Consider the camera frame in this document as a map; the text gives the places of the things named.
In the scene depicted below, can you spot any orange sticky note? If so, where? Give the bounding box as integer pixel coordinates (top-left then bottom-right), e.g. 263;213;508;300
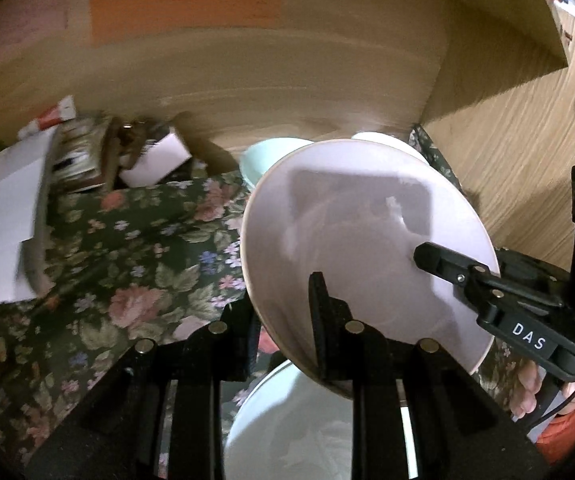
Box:
90;0;283;46

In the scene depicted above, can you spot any red and white tube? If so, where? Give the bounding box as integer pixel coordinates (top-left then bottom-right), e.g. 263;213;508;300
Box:
17;96;75;138

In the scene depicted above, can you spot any floral tablecloth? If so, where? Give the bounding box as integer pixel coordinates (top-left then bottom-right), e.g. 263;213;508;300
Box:
0;125;538;480

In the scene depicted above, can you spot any white bowl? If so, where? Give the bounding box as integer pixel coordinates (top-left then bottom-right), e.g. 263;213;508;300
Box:
351;131;431;166

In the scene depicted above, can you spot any wooden shelf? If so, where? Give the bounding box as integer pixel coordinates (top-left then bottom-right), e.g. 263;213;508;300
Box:
392;0;568;68

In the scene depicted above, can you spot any small open white box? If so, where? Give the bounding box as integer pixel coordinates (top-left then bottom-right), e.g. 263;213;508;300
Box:
117;127;193;188

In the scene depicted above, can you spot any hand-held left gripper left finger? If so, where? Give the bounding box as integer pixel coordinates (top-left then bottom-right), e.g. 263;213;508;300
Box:
24;300;263;480

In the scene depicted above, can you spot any light green plate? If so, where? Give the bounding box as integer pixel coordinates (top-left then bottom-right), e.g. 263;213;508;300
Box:
222;357;414;480

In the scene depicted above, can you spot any pink sticky note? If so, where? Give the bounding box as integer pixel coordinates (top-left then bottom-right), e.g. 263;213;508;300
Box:
0;0;68;61

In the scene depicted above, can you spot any person's right forearm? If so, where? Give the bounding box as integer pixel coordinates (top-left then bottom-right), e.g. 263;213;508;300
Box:
535;375;575;463

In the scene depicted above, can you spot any person's right hand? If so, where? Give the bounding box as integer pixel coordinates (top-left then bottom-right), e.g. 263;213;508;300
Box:
510;360;541;418

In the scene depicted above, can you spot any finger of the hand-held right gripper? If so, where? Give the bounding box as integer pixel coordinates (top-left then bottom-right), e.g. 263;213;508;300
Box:
413;241;563;311

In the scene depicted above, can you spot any light green bowl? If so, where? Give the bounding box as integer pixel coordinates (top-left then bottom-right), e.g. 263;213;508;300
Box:
240;138;313;193

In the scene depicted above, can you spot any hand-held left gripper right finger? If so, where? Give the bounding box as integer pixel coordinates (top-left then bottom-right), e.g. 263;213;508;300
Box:
307;271;553;480

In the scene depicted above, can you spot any pink bowl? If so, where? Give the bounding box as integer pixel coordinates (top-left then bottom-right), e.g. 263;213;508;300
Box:
241;139;501;401

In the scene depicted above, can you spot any stack of small boxes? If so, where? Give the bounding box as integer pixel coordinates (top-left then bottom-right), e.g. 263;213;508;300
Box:
50;115;113;193

